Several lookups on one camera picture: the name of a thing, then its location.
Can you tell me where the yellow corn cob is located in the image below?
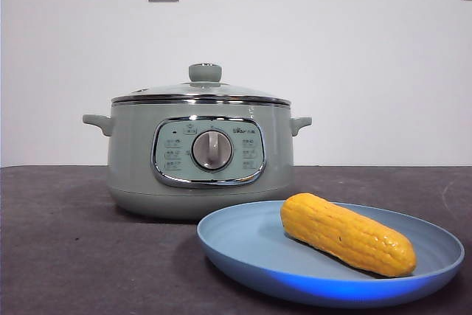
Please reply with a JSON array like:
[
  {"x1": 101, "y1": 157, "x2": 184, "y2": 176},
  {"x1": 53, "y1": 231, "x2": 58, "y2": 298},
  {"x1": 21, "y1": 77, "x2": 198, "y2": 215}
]
[{"x1": 280, "y1": 192, "x2": 418, "y2": 278}]

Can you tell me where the glass lid with green knob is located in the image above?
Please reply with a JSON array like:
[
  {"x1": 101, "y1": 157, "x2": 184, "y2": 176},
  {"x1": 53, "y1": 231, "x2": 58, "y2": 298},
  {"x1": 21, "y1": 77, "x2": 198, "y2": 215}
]
[{"x1": 111, "y1": 63, "x2": 291, "y2": 105}]

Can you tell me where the blue round plate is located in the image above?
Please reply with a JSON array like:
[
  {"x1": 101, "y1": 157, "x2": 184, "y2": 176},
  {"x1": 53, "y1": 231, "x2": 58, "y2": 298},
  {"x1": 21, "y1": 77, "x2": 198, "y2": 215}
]
[{"x1": 196, "y1": 200, "x2": 466, "y2": 300}]

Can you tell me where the green electric steamer pot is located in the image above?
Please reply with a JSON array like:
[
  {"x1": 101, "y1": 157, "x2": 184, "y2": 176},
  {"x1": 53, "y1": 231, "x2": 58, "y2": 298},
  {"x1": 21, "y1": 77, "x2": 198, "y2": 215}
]
[{"x1": 82, "y1": 102, "x2": 313, "y2": 220}]

